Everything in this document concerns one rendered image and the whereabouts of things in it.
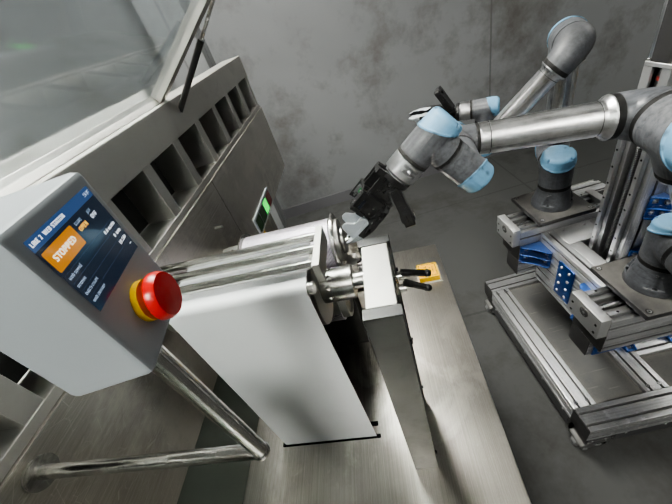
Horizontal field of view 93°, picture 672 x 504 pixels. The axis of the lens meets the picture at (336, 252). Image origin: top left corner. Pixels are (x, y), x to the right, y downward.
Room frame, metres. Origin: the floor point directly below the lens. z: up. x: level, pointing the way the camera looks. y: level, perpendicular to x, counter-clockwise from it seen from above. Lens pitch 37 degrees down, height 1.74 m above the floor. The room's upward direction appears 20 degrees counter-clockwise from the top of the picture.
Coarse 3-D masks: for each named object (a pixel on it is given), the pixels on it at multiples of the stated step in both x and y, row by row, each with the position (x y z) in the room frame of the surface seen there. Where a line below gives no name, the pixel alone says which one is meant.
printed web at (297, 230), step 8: (304, 224) 0.73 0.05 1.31; (312, 224) 0.71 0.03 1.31; (320, 224) 0.69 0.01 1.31; (272, 232) 0.74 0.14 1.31; (280, 232) 0.72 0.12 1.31; (288, 232) 0.71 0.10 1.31; (296, 232) 0.70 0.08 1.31; (304, 232) 0.69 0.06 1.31; (248, 240) 0.74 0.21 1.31; (256, 240) 0.73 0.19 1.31; (264, 240) 0.72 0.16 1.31; (272, 240) 0.71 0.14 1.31; (328, 240) 0.65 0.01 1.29; (328, 248) 0.64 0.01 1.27; (328, 256) 0.63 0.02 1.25; (328, 264) 0.64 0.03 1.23; (336, 264) 0.63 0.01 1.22; (336, 304) 0.51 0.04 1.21; (336, 312) 0.51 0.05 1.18; (336, 320) 0.52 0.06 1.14
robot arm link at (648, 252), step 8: (664, 216) 0.56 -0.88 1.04; (656, 224) 0.55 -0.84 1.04; (664, 224) 0.53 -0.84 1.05; (648, 232) 0.56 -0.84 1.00; (656, 232) 0.53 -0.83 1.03; (664, 232) 0.52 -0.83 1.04; (648, 240) 0.55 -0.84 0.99; (656, 240) 0.53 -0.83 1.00; (664, 240) 0.51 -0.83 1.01; (640, 248) 0.57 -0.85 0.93; (648, 248) 0.54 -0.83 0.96; (656, 248) 0.51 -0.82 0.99; (664, 248) 0.50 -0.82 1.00; (640, 256) 0.55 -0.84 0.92; (648, 256) 0.53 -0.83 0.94; (656, 256) 0.51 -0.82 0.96; (664, 256) 0.48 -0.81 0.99; (656, 264) 0.51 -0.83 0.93
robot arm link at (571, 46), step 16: (560, 32) 1.08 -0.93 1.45; (576, 32) 1.03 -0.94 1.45; (592, 32) 1.01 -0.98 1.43; (560, 48) 1.03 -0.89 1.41; (576, 48) 1.00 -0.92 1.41; (544, 64) 1.05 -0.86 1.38; (560, 64) 1.01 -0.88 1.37; (576, 64) 1.00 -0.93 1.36; (544, 80) 1.04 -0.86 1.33; (528, 96) 1.06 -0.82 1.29; (512, 112) 1.09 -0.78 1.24
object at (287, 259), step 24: (288, 240) 0.45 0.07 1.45; (312, 240) 0.44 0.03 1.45; (192, 264) 0.49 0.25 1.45; (216, 264) 0.49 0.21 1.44; (240, 264) 0.44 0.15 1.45; (264, 264) 0.44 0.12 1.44; (288, 264) 0.39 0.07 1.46; (312, 264) 0.37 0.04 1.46; (192, 288) 0.42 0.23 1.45; (216, 288) 0.41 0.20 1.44; (240, 288) 0.40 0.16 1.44
